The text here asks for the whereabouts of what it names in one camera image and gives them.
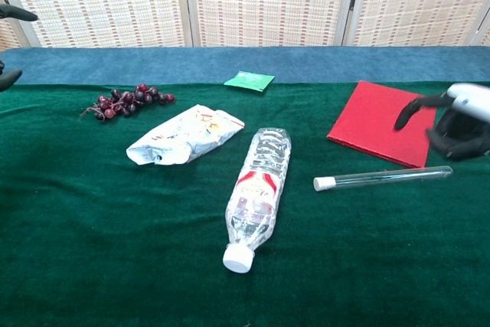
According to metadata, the woven bamboo screen panel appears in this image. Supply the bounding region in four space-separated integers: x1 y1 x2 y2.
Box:
0 0 194 49
183 0 359 48
0 0 31 52
342 0 490 47

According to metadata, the dark green velvet cloth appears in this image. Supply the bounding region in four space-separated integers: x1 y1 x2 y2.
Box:
0 80 490 327

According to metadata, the clear plastic water bottle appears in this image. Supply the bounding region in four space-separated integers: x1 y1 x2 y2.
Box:
222 126 292 274

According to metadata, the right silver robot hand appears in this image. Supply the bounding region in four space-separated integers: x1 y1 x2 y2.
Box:
394 82 490 162

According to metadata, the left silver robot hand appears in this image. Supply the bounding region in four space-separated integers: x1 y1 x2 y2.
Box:
0 3 39 93

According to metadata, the green foil sachet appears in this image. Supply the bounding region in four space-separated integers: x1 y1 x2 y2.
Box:
223 70 276 93

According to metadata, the clear glass tube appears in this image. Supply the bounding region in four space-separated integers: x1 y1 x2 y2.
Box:
329 165 454 190

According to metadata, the small white cylindrical object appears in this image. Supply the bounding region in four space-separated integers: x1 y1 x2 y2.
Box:
313 176 334 192

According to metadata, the white printed snack bag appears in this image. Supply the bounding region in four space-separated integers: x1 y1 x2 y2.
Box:
126 103 246 166

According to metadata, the red notebook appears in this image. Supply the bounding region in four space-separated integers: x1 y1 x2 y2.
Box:
326 80 438 169

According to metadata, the dark red grape bunch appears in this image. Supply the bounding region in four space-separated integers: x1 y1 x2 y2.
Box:
79 82 176 122

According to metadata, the blue table cover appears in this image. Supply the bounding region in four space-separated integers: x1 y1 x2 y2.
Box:
0 45 490 87

